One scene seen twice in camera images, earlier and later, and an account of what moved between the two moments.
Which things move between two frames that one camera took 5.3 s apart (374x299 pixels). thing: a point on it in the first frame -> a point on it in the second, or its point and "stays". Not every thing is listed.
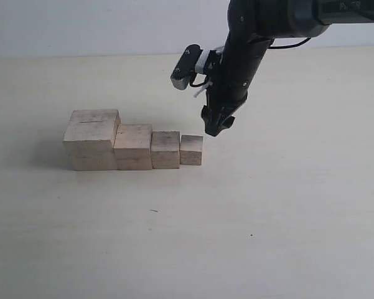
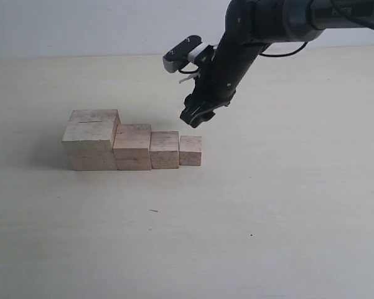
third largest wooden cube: x=165 y=149 stays
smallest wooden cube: x=191 y=150 stays
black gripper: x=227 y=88 -> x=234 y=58
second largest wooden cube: x=132 y=147 stays
